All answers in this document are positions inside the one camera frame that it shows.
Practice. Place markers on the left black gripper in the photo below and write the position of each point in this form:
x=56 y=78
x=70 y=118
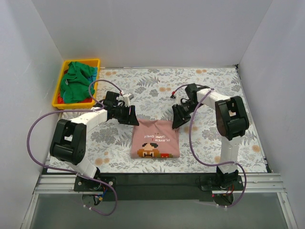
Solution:
x=128 y=114

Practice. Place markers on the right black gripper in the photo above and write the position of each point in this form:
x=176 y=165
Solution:
x=181 y=112

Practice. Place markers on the pink mario t shirt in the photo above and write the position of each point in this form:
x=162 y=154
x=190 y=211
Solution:
x=155 y=139

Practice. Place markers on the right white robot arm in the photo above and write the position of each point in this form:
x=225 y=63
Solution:
x=231 y=122

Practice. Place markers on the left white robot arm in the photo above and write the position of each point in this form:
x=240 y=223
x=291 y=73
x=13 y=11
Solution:
x=69 y=141

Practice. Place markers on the floral table mat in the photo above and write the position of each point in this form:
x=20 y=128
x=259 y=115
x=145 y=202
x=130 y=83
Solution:
x=109 y=144

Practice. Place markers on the blue t shirt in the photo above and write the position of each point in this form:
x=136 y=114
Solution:
x=94 y=75

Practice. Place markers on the green t shirt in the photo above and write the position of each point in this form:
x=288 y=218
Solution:
x=74 y=86

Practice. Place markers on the yellow plastic bin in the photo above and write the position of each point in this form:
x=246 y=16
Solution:
x=88 y=103

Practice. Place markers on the red t shirt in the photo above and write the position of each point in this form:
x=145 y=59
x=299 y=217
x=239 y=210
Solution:
x=60 y=100

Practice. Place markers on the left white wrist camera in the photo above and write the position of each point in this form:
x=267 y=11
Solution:
x=127 y=99

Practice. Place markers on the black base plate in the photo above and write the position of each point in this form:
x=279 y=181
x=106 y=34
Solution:
x=158 y=186

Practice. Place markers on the aluminium frame rail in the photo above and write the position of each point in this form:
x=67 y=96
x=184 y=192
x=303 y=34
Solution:
x=64 y=183

